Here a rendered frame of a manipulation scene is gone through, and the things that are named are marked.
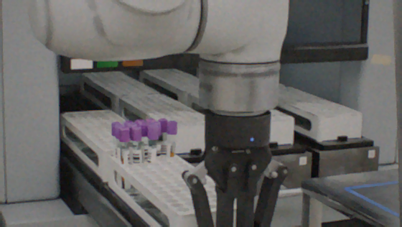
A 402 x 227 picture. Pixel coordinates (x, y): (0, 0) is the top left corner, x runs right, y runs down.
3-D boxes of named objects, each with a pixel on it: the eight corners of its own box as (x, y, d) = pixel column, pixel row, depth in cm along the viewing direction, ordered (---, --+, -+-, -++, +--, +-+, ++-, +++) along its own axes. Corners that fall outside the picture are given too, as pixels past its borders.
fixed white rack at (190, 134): (118, 126, 172) (118, 96, 170) (162, 122, 175) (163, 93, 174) (168, 162, 145) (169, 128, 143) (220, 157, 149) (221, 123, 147)
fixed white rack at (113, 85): (79, 98, 200) (79, 72, 199) (118, 95, 204) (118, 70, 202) (115, 123, 173) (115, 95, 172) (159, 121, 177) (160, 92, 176)
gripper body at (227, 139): (256, 100, 98) (254, 175, 100) (190, 104, 95) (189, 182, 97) (287, 113, 91) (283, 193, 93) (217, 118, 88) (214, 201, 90)
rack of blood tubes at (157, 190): (107, 193, 126) (106, 154, 125) (167, 187, 130) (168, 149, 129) (177, 263, 100) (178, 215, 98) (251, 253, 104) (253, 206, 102)
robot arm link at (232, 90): (186, 54, 94) (185, 105, 95) (219, 66, 86) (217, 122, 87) (257, 52, 98) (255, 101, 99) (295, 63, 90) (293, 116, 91)
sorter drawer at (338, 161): (182, 115, 215) (182, 80, 214) (230, 111, 221) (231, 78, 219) (329, 195, 150) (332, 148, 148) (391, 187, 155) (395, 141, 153)
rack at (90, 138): (59, 145, 155) (59, 113, 154) (110, 141, 159) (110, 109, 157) (104, 190, 128) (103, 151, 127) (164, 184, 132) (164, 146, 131)
